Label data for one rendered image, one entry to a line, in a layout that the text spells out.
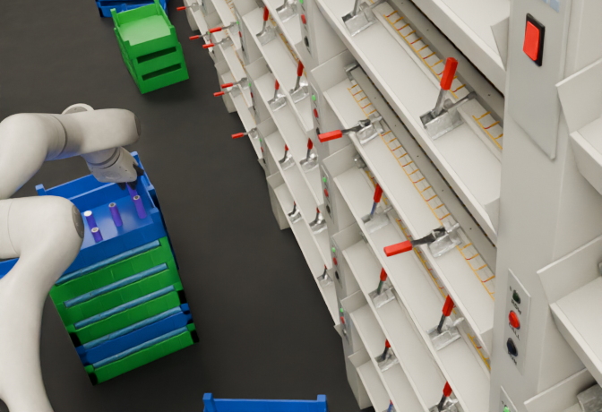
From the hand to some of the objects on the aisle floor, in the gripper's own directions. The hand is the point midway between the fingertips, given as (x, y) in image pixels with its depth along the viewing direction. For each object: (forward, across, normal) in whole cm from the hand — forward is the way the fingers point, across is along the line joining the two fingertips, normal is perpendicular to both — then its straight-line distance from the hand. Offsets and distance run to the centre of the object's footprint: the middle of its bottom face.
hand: (126, 181), depth 199 cm
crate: (+25, -34, +60) cm, 73 cm away
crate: (+39, +7, +30) cm, 49 cm away
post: (+6, -91, +100) cm, 136 cm away
